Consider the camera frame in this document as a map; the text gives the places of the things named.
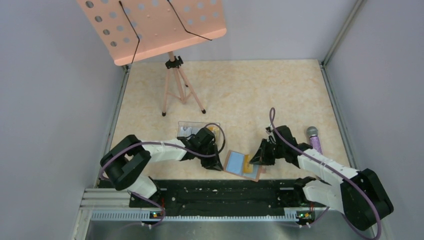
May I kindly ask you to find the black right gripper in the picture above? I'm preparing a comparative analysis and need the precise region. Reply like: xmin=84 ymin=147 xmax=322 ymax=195
xmin=250 ymin=138 xmax=286 ymax=165

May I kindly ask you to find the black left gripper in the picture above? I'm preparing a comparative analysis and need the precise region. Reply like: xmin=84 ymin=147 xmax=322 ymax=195
xmin=196 ymin=142 xmax=224 ymax=172

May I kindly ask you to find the yellow credit card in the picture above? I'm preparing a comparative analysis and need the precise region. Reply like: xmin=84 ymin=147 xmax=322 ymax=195
xmin=212 ymin=127 xmax=221 ymax=137
xmin=242 ymin=155 xmax=260 ymax=178

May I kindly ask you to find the clear plastic card box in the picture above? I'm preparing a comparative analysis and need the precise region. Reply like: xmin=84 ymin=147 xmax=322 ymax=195
xmin=177 ymin=121 xmax=221 ymax=141

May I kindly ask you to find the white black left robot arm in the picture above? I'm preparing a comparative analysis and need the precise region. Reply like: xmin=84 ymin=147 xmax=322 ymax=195
xmin=99 ymin=126 xmax=224 ymax=207

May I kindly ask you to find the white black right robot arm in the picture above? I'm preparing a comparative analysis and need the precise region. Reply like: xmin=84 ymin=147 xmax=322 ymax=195
xmin=249 ymin=125 xmax=394 ymax=231

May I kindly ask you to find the silver credit cards stack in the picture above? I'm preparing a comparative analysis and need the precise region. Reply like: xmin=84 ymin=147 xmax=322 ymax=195
xmin=177 ymin=126 xmax=200 ymax=137

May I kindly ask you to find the purple glitter microphone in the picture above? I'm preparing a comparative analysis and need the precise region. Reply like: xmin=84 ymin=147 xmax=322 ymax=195
xmin=306 ymin=126 xmax=323 ymax=154

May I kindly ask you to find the pink music stand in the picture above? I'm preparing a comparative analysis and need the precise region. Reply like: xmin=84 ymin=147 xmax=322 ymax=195
xmin=78 ymin=0 xmax=227 ymax=103

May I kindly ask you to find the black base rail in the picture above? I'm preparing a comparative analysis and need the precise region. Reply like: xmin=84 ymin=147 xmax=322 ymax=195
xmin=150 ymin=179 xmax=317 ymax=217

